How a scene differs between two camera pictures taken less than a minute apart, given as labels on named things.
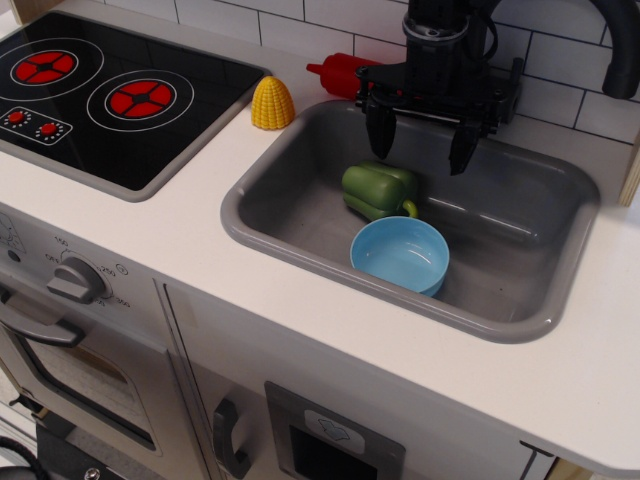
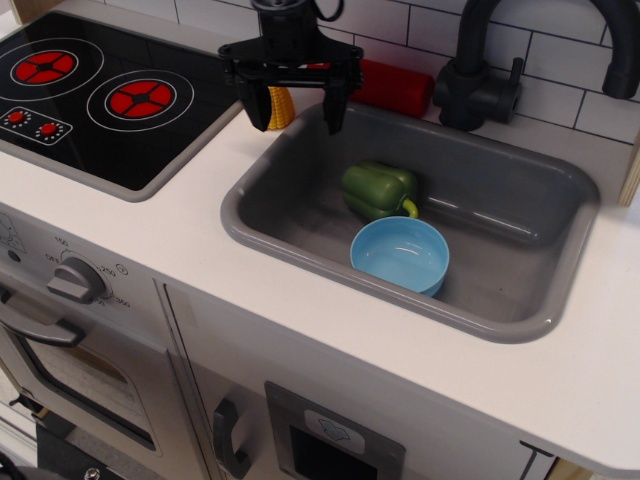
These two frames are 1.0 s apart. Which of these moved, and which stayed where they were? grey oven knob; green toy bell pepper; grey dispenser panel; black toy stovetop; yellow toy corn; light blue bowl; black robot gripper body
Moved: black robot gripper body
Stayed: yellow toy corn; light blue bowl; grey oven knob; black toy stovetop; grey dispenser panel; green toy bell pepper
